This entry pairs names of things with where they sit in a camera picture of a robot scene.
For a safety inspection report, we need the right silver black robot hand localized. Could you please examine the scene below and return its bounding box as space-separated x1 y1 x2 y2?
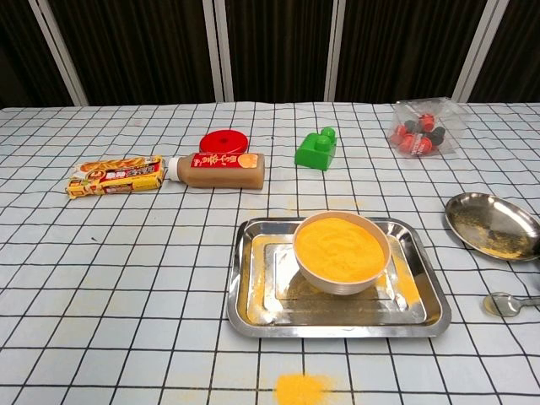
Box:
525 259 540 297

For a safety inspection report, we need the metal spoon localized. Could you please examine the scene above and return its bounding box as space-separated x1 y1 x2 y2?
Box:
483 291 540 317

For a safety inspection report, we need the round steel plate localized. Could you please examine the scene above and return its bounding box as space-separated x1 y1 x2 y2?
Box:
444 192 540 263

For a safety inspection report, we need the bowl of orange powder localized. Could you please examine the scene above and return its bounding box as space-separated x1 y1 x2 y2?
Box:
292 210 392 296

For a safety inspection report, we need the orange powder pile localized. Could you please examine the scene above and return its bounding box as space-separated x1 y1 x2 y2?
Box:
273 371 338 405

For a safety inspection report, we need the red round lid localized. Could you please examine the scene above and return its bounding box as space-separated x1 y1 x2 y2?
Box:
199 129 250 155

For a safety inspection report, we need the clear bag of red items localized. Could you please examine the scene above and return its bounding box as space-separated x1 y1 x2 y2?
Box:
387 96 473 160

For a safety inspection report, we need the green toy block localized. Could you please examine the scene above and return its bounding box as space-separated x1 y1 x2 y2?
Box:
294 126 338 172

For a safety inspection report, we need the rectangular steel tray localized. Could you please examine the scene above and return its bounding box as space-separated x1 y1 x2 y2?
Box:
226 216 452 339

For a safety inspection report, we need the brown bottle with red label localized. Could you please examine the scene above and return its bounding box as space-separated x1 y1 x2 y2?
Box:
167 152 266 190

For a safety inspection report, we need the yellow snack packet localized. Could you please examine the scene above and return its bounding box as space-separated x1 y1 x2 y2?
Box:
65 154 167 199

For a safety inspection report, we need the white checkered tablecloth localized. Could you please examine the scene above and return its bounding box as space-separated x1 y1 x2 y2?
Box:
0 100 540 405

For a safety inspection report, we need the black folding screen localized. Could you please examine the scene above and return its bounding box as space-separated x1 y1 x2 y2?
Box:
0 0 540 109

